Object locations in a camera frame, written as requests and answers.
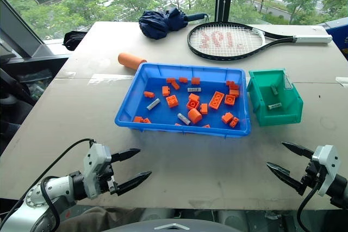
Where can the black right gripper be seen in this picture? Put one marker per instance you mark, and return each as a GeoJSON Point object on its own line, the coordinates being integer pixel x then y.
{"type": "Point", "coordinates": [312, 176]}

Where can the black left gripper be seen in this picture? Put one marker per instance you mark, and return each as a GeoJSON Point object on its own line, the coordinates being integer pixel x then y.
{"type": "Point", "coordinates": [110, 181]}

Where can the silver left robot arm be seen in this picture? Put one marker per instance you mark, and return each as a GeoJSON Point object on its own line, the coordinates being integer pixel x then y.
{"type": "Point", "coordinates": [32, 196]}

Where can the blue box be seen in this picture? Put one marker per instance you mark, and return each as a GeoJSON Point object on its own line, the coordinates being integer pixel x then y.
{"type": "Point", "coordinates": [338, 36]}

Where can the green plastic bin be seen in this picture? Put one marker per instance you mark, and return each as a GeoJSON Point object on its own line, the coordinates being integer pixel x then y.
{"type": "Point", "coordinates": [280, 118]}

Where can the brown cloth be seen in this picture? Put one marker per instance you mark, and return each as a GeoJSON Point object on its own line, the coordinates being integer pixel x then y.
{"type": "Point", "coordinates": [100, 219]}

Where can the blue plastic tray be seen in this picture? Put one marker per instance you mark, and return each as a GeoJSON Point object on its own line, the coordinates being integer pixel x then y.
{"type": "Point", "coordinates": [160, 115]}

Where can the dark grey rounded robot torso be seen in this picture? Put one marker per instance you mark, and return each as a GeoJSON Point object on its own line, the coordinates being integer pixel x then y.
{"type": "Point", "coordinates": [190, 226]}

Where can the clear tape strip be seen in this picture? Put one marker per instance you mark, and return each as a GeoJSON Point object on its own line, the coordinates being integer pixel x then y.
{"type": "Point", "coordinates": [108, 78]}

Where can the white tape piece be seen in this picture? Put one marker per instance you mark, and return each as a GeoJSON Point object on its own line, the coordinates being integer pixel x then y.
{"type": "Point", "coordinates": [342, 82]}

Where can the orange upside-down 2x4 plastic brick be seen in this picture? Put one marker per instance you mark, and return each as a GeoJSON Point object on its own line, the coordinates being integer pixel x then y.
{"type": "Point", "coordinates": [216, 100]}

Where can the orange foam cylinder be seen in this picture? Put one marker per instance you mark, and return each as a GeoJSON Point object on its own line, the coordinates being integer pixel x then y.
{"type": "Point", "coordinates": [130, 61]}

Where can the black white tennis racket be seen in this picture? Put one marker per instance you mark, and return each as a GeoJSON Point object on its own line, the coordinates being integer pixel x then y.
{"type": "Point", "coordinates": [312, 39]}

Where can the black bag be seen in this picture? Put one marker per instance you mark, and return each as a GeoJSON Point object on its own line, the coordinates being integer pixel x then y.
{"type": "Point", "coordinates": [73, 40]}

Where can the navy folded umbrella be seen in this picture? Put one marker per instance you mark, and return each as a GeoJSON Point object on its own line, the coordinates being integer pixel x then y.
{"type": "Point", "coordinates": [157, 25]}

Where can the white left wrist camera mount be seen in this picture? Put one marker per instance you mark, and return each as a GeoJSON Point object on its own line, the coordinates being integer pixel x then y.
{"type": "Point", "coordinates": [95, 161]}

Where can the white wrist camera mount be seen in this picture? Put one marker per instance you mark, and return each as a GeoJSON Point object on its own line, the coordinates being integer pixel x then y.
{"type": "Point", "coordinates": [95, 161]}
{"type": "Point", "coordinates": [329, 166]}

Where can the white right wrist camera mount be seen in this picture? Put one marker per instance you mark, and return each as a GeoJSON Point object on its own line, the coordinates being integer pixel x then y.
{"type": "Point", "coordinates": [329, 166]}

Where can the dark slanted window frame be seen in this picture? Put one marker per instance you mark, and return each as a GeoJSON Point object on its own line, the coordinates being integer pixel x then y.
{"type": "Point", "coordinates": [19, 28]}

